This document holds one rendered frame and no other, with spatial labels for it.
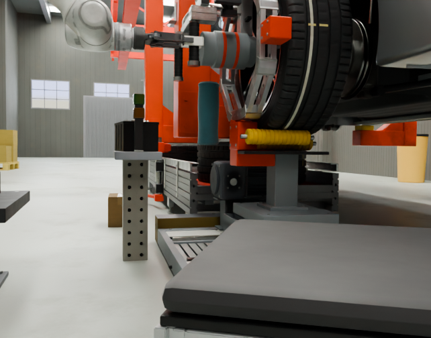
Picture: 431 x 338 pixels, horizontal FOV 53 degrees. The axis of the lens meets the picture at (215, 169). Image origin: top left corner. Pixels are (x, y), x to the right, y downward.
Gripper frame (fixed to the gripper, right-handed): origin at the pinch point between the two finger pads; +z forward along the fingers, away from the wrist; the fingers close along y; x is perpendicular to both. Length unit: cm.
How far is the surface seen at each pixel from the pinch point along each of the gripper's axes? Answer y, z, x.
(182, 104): -60, 7, -15
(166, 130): -253, 24, -20
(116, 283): -1, -25, -83
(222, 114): -60, 27, -19
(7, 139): -817, -228, -21
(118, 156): -11.0, -24.6, -39.8
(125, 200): -30, -21, -58
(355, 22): -8, 67, 14
